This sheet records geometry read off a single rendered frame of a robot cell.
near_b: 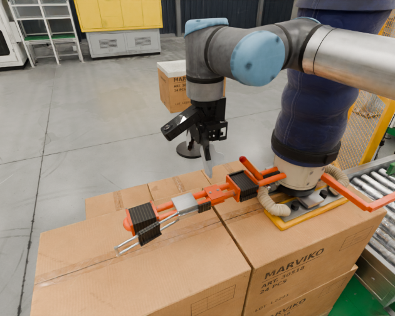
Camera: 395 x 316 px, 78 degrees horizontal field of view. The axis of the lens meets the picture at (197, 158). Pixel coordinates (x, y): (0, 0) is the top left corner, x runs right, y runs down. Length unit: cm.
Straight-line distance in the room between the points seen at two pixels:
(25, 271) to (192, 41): 200
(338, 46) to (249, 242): 62
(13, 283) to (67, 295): 141
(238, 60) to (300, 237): 66
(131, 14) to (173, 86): 558
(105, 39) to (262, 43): 749
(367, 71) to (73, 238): 91
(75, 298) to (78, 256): 14
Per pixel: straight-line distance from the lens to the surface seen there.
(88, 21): 774
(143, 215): 75
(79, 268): 88
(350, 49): 51
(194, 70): 56
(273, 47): 47
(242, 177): 88
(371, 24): 77
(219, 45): 49
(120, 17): 781
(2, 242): 254
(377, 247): 163
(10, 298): 218
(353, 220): 108
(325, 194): 105
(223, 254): 84
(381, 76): 48
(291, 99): 80
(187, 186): 166
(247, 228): 91
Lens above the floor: 164
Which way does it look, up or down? 35 degrees down
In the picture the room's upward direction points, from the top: straight up
